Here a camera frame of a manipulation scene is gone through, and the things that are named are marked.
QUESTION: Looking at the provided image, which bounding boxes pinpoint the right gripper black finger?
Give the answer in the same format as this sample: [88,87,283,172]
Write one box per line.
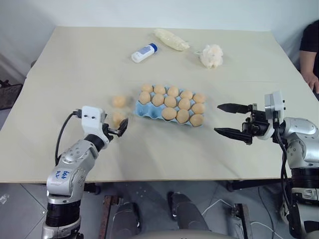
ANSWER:
[217,103,251,115]
[213,127,253,145]

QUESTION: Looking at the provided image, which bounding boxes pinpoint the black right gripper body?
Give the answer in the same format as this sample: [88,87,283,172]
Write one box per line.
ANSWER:
[241,102,272,138]

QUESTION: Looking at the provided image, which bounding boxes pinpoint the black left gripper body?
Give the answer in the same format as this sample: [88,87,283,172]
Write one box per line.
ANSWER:
[102,123,119,140]

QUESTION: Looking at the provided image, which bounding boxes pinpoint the blue egg carton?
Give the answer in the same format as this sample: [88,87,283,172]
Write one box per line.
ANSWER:
[134,86,206,129]

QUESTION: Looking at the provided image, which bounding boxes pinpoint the bystander bare hand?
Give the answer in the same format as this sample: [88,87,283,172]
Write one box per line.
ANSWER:
[307,72,319,90]

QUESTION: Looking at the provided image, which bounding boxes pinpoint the pale peach mesh bath pouf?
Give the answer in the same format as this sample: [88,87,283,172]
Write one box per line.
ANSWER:
[199,44,224,69]

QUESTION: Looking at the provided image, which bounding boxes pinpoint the white bottle with blue cap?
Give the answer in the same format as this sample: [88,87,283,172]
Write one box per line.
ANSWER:
[131,43,159,64]

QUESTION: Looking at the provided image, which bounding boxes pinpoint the dark rounded robot leg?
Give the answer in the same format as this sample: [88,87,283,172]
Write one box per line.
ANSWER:
[166,191,210,233]
[112,201,141,239]

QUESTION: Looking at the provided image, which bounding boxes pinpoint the clear bag of white filling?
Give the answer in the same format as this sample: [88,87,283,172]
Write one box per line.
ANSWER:
[153,28,191,52]

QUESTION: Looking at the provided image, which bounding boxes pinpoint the person in black shirt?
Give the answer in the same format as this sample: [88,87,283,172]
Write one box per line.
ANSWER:
[299,20,319,78]

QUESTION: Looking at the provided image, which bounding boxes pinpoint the dark fabric bag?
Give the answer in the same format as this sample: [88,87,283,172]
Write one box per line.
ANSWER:
[0,79,23,111]

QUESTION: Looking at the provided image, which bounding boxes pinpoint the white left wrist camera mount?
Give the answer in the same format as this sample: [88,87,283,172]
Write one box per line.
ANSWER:
[81,106,111,144]

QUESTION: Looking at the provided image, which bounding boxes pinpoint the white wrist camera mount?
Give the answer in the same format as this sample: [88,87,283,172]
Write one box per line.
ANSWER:
[264,90,286,139]
[81,106,111,144]

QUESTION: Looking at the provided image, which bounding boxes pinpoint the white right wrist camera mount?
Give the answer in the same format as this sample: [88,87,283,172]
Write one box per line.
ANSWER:
[264,90,286,139]

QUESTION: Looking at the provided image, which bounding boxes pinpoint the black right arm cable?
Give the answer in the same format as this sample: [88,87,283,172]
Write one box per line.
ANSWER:
[273,111,298,218]

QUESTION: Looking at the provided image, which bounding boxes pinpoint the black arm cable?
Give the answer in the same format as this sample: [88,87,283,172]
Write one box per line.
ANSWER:
[55,108,83,165]
[273,111,298,218]

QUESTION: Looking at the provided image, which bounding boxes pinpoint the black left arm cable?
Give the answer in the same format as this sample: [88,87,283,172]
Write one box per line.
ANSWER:
[55,108,83,165]

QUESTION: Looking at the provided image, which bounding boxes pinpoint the black table frame bar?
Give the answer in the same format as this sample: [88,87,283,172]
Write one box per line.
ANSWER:
[225,178,295,193]
[83,182,102,195]

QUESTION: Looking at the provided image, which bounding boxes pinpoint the rusty metal stand rail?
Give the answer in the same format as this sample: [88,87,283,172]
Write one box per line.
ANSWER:
[99,195,113,239]
[233,203,251,239]

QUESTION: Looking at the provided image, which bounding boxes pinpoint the white floor cable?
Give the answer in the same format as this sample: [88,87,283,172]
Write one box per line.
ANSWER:
[201,198,284,236]

